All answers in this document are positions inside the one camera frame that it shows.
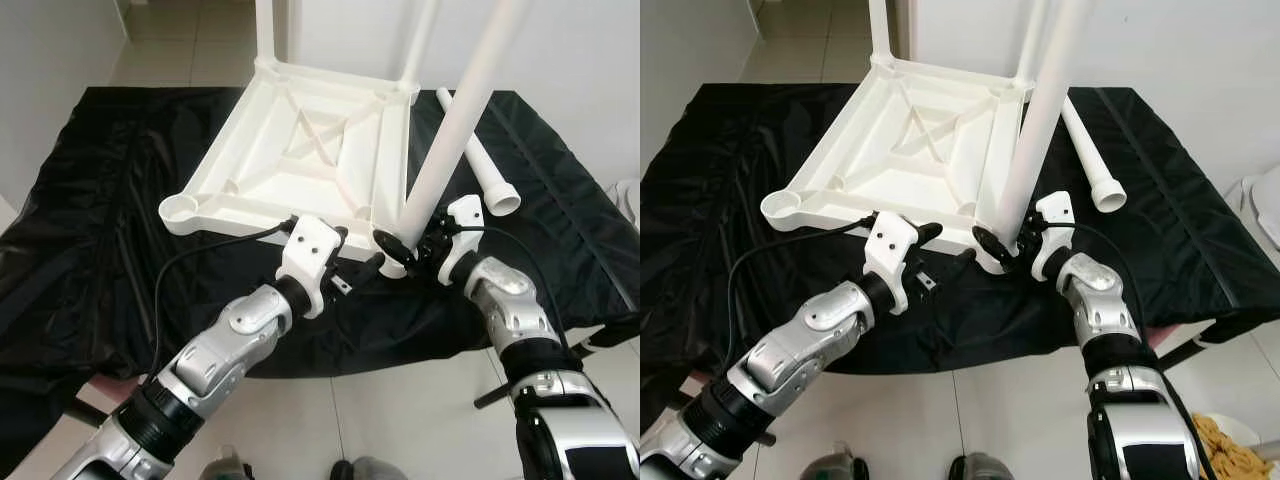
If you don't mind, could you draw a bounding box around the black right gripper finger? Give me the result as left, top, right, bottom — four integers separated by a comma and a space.
971, 224, 1013, 271
371, 227, 413, 269

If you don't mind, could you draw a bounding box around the white plastic table top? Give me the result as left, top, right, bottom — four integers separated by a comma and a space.
760, 54, 1032, 274
158, 57, 422, 280

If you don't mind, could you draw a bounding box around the white plastic table leg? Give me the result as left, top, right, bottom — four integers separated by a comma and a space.
398, 0, 439, 91
1014, 0, 1050, 88
1060, 94, 1128, 214
254, 0, 281, 68
436, 87, 523, 217
997, 0, 1092, 248
396, 0, 527, 253
867, 0, 894, 65

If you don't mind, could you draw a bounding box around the grey right robot foot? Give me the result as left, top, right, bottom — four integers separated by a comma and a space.
944, 452, 1018, 480
329, 456, 409, 480

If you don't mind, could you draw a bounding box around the grey robot foot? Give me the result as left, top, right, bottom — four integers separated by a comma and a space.
799, 443, 872, 480
329, 456, 409, 480
944, 452, 1018, 480
199, 445, 257, 480

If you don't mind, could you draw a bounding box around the white plastic chair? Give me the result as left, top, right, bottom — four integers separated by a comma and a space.
608, 177, 641, 228
1238, 165, 1280, 248

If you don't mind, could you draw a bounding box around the grey left robot foot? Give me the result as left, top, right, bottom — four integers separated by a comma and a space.
199, 445, 257, 480
799, 443, 872, 480

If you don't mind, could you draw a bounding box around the black table cloth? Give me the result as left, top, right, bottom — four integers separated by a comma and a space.
0, 85, 641, 480
640, 82, 1280, 421

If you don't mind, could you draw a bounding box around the yellow crumpled cloth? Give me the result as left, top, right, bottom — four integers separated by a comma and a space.
1196, 414, 1269, 480

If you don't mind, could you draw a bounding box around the white round plate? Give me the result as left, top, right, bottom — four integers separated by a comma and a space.
1195, 411, 1273, 480

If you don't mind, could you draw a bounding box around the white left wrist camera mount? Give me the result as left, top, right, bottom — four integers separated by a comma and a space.
861, 209, 924, 315
276, 214, 347, 320

